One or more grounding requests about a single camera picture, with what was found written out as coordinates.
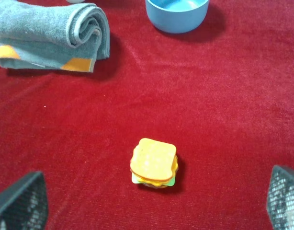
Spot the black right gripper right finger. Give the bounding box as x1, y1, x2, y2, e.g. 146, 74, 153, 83
266, 165, 294, 230

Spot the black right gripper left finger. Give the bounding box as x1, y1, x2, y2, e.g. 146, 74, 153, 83
0, 171, 48, 230

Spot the red velvet tablecloth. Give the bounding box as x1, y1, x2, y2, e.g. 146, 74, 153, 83
0, 0, 294, 230

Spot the toy sandwich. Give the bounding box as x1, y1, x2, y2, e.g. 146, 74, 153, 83
130, 138, 179, 188

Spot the folded grey orange towel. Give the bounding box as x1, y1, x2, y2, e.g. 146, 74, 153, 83
0, 0, 110, 72

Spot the light blue bowl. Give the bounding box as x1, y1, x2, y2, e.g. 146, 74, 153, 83
145, 0, 210, 34

